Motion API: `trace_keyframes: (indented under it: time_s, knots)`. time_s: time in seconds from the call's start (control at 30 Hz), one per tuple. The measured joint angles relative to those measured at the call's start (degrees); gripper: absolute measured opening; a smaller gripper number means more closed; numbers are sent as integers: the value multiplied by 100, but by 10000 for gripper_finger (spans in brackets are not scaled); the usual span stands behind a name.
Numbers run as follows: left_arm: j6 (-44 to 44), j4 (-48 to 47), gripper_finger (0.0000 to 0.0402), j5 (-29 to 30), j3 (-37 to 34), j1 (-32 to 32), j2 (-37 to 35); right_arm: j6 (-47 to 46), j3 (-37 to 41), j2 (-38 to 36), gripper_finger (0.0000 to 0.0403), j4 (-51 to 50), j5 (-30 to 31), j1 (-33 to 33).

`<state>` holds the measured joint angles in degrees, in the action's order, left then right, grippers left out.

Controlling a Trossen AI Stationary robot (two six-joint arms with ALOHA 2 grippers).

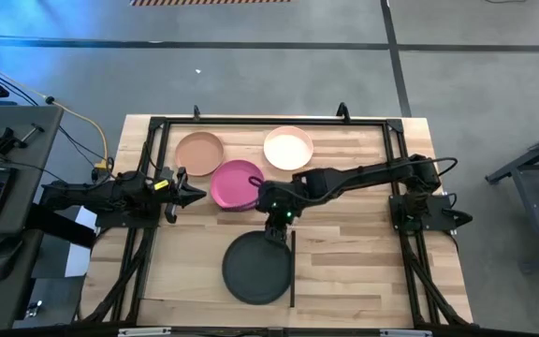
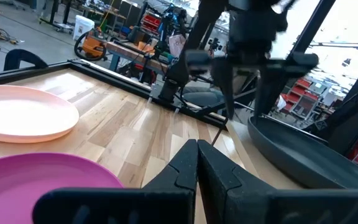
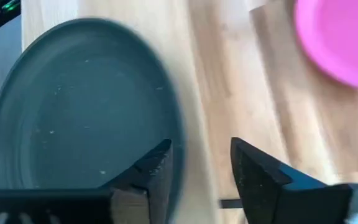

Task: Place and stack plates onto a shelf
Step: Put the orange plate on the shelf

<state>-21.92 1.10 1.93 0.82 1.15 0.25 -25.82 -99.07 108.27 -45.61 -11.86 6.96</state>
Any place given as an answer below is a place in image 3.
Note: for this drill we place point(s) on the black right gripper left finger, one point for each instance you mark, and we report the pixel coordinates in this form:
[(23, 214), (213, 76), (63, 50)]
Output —
[(148, 186)]

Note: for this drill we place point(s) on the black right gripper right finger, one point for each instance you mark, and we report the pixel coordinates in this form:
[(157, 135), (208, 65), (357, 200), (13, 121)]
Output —
[(269, 193)]

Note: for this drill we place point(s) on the dark grey plate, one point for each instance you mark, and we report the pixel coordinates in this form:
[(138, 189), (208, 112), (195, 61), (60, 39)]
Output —
[(82, 109)]

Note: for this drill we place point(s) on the pink plate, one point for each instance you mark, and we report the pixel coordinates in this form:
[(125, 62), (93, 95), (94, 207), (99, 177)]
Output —
[(343, 40)]

